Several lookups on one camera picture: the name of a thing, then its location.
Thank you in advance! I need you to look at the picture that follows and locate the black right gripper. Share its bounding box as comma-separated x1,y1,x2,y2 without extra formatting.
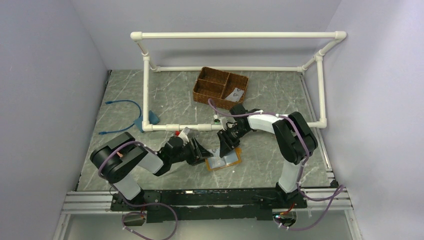
217,124,250,158

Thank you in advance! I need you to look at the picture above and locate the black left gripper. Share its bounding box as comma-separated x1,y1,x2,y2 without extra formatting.
170,137,214,166

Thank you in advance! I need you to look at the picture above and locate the orange card holder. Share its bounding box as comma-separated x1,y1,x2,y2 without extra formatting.
204,147,243,172

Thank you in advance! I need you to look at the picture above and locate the blue credit cards stack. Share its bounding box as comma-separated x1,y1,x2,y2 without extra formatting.
206,148,241,170

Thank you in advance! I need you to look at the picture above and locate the white patterned credit card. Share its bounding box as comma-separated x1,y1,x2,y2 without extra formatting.
225,87,245,102

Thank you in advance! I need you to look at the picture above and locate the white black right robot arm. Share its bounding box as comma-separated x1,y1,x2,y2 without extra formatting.
217,104,318,208

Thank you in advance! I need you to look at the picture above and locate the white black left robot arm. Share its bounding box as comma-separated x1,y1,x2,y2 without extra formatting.
89,132,213,210

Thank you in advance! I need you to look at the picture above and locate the brown woven wicker basket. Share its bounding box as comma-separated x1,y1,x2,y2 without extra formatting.
192,66,249,110

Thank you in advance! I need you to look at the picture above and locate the teal blue pouch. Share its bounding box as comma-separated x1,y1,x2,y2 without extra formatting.
133,110,160,133

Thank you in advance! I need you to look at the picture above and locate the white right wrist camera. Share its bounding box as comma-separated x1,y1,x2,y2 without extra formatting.
213,114,228,130

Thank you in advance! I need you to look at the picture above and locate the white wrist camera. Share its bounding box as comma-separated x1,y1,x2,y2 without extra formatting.
213,114,228,130
174,127,196,144

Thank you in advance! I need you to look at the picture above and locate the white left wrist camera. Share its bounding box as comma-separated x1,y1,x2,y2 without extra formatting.
174,127,196,144

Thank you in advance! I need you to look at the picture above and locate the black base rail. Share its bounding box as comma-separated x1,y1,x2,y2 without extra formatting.
110,187,308,223

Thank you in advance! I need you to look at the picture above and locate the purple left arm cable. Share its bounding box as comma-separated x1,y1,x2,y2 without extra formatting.
97,140,158,181

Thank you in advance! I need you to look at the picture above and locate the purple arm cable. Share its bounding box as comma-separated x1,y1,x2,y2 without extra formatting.
207,97,345,206
97,140,158,181

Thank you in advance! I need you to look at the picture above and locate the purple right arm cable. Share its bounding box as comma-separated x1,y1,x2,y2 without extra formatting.
207,97,345,206

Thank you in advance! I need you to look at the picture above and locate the aluminium extrusion frame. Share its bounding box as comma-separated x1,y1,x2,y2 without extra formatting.
52,188,364,240

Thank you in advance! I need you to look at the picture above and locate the white PVC pipe frame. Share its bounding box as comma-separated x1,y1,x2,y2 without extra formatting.
130,31,348,132

